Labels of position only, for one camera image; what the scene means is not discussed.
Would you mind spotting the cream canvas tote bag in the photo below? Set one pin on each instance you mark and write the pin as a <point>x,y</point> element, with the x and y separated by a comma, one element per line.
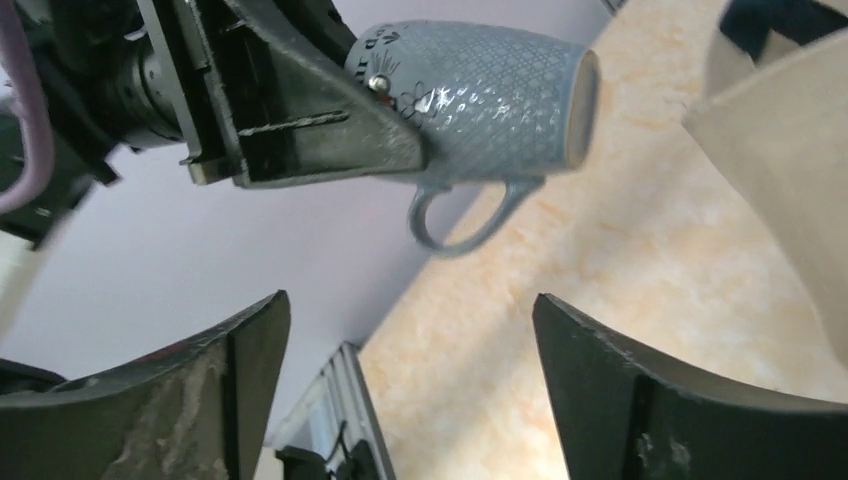
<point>772,119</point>

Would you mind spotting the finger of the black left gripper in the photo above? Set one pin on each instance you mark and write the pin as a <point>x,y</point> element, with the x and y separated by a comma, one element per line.
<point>258,92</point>

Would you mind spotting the blue-grey patterned mug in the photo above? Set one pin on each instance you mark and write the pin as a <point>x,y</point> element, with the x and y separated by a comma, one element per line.
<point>493,105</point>

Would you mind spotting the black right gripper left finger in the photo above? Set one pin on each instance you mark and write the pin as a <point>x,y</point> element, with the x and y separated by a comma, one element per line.
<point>195,409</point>

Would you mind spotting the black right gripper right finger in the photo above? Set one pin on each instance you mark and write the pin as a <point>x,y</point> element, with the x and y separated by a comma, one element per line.
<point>625,410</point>

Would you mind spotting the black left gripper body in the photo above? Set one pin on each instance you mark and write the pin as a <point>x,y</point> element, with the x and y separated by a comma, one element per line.
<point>120,74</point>

